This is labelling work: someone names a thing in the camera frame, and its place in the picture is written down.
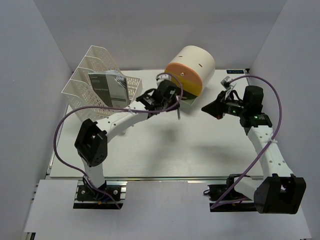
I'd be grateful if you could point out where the orange drawer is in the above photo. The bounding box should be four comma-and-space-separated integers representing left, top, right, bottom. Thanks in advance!
165, 62, 203, 86

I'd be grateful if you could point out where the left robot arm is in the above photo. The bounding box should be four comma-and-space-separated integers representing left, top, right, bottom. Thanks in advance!
74, 80, 181, 200

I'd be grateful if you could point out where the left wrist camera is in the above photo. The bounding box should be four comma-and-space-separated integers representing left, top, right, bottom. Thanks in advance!
155, 73, 172, 83

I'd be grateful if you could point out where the purple slim pastel pen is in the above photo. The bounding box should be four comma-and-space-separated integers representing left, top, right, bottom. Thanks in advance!
176, 96, 181, 121

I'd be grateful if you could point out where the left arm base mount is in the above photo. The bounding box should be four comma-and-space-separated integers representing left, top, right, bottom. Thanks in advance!
73, 180, 127, 210

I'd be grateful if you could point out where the white perforated file organizer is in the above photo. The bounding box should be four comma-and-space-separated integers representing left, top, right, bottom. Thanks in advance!
61, 45, 143, 122

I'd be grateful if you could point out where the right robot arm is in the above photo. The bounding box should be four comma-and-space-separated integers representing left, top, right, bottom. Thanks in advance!
201, 86, 307, 215

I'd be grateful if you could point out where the grey setup guide booklet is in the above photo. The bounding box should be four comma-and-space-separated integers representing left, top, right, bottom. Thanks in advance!
88, 70, 131, 108

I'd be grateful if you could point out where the yellow drawer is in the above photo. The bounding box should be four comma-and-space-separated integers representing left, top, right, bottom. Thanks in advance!
164, 70, 203, 97

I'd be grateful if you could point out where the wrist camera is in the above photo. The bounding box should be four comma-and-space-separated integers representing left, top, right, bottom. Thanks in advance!
155, 73, 172, 83
220, 76, 236, 95

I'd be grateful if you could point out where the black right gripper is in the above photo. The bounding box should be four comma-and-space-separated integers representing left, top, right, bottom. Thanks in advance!
202, 90, 248, 120

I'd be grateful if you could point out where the cream round drawer cabinet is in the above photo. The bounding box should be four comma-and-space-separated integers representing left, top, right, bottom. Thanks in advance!
167, 45, 216, 92

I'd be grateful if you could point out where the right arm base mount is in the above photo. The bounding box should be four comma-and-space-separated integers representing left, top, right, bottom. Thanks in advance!
203, 174, 257, 213

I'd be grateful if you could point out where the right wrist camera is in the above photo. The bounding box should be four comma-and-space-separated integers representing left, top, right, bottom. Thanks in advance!
220, 76, 236, 95

